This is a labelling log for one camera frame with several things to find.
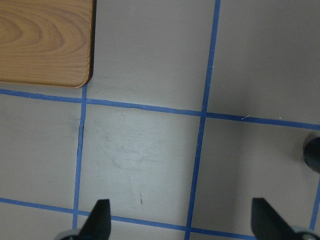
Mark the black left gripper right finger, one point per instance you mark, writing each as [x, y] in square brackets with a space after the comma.
[267, 224]

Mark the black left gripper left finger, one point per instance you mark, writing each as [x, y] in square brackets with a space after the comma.
[98, 223]

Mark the wooden tray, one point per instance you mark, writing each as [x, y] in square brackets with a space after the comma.
[47, 42]

